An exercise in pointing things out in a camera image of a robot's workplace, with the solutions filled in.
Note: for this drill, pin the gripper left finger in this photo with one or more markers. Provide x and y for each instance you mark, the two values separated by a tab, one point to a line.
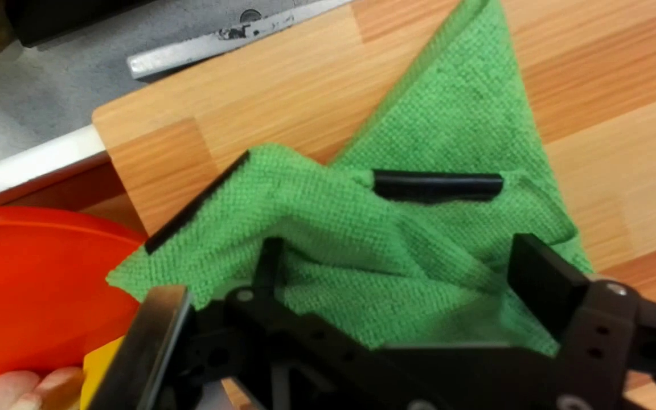
259	341

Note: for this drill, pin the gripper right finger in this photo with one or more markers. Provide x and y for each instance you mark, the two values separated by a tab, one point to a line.
595	330

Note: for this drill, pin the green microfibre towel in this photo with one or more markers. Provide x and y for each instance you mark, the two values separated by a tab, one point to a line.
447	114

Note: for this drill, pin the yellow object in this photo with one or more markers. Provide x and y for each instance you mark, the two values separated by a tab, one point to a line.
99	370

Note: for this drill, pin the black tube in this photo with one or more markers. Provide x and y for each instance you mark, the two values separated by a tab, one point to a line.
436	186

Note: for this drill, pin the orange plastic plate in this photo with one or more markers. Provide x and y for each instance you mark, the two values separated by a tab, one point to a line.
32	285

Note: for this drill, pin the person's hand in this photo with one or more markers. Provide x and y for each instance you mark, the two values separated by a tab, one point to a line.
15	393

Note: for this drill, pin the grey metal bar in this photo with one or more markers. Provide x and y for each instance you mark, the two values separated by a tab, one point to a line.
214	42

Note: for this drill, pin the black object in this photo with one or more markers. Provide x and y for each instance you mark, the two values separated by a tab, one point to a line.
66	17

